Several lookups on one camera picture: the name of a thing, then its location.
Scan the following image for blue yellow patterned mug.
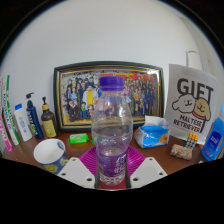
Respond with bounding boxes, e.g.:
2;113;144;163
32;138;70;176

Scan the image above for amber pump bottle yellow label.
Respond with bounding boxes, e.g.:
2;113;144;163
40;96;59;139

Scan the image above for blue detergent bottle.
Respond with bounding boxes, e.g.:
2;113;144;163
200;103;224;162

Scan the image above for white bottle with blue cap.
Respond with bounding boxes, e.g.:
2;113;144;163
13;103;34;143

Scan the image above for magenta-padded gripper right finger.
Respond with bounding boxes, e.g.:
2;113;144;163
125;146;168;190

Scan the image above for small colourful snack pack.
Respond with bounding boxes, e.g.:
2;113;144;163
169;143;194;161

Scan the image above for blue tissue pack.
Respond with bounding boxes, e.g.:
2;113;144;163
133;115;171;150

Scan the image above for framed group photo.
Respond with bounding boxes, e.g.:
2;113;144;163
53;60;165;134

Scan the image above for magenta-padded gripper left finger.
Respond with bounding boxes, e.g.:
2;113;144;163
57;145;101;190

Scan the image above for white paper gift bag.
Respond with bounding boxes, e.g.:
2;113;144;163
164;49;219;146

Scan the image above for flat round red coaster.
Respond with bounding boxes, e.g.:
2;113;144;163
99;180;128;191

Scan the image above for small orange puzzle cube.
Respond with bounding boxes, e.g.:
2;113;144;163
185;132;199;151

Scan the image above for clear purple-capped water bottle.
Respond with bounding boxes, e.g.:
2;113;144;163
90;76;134;187

